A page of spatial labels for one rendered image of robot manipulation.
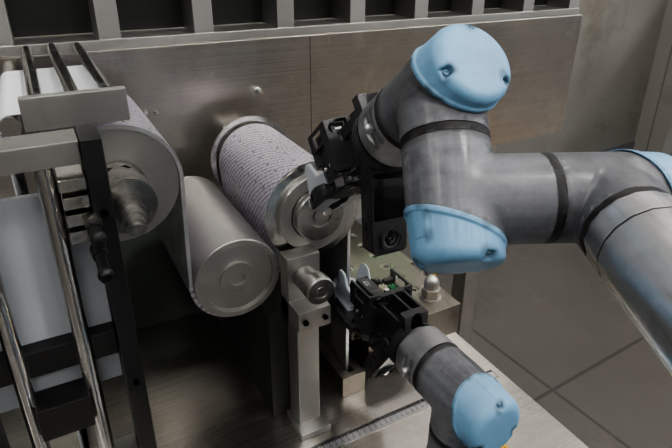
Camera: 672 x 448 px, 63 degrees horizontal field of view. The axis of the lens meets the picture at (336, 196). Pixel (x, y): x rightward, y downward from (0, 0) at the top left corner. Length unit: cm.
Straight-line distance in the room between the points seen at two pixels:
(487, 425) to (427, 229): 29
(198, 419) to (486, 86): 72
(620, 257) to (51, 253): 49
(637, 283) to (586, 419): 200
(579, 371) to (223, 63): 201
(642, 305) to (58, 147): 46
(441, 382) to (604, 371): 198
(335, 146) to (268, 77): 46
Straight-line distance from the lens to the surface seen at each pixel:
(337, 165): 61
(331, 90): 112
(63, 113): 62
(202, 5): 101
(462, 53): 45
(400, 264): 109
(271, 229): 77
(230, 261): 77
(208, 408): 99
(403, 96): 47
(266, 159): 83
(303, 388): 89
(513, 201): 44
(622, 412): 247
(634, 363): 273
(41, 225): 58
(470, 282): 186
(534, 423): 100
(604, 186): 46
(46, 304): 62
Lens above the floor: 159
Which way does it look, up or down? 24 degrees down
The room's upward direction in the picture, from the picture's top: straight up
